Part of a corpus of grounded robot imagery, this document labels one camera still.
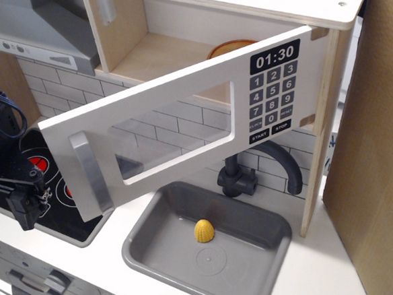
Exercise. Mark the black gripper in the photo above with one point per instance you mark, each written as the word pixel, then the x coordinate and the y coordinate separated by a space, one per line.
pixel 23 184

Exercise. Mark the white toy microwave door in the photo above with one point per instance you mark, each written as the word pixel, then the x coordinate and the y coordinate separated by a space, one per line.
pixel 130 143

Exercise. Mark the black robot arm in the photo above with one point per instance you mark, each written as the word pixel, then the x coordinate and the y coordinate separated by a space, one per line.
pixel 13 122

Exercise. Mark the white wooden microwave cabinet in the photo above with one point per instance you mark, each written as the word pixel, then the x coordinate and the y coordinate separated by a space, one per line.
pixel 145 41

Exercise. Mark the orange plate inside microwave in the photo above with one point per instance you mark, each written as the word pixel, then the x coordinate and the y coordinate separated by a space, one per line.
pixel 229 46

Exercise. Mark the yellow toy corn piece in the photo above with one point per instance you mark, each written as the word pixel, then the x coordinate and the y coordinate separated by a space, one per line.
pixel 204 231

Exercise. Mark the grey range hood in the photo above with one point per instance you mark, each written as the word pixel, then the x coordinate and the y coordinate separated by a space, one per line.
pixel 45 31

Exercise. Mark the grey plastic sink basin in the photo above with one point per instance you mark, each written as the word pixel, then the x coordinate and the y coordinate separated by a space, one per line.
pixel 244 257

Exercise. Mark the dark grey toy faucet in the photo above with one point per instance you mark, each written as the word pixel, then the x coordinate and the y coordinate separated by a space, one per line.
pixel 234 181

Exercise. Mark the brown cardboard panel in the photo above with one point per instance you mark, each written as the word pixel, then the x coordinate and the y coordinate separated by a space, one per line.
pixel 359 188

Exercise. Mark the grey oven door handle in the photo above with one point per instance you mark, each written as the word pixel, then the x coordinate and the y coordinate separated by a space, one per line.
pixel 55 283

